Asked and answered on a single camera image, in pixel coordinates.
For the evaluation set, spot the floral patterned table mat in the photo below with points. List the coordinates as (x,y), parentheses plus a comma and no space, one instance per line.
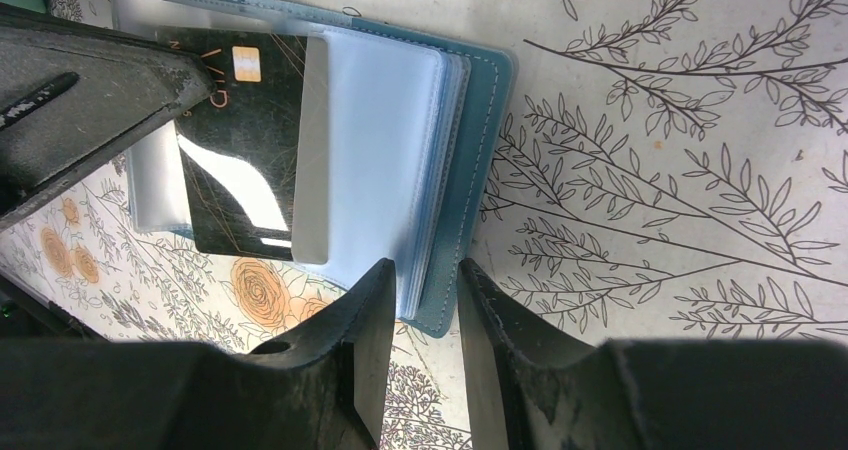
(665,168)

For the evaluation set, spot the black credit card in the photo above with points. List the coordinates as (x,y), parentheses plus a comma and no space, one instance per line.
(239,146)

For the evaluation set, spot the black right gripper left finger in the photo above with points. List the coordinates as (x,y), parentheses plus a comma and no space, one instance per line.
(320,385)

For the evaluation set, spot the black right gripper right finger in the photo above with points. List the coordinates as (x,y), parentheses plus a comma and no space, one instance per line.
(529,385)

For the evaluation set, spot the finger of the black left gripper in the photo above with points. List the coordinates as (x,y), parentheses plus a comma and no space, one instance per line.
(74,96)

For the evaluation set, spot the blue leather card holder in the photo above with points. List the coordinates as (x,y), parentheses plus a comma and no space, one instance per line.
(414,121)

